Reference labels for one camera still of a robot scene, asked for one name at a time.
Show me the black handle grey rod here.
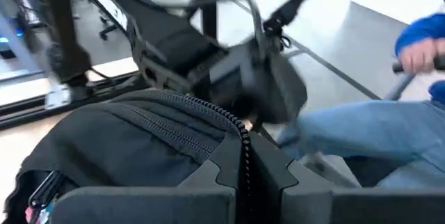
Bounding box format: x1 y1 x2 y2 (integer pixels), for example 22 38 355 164
382 56 445 102

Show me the black office chair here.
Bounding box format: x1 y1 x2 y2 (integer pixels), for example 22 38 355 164
98 13 120 41

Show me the black backpack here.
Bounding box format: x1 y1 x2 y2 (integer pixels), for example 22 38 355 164
3 88 254 224

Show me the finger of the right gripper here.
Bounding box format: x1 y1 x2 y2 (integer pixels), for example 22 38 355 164
232 95 267 133

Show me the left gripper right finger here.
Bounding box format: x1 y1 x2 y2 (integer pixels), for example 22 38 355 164
249 131 445 224

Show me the person's hand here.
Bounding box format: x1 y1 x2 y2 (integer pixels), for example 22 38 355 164
398 38 445 75

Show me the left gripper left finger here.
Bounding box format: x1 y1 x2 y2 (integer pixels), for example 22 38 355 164
51 133 244 224

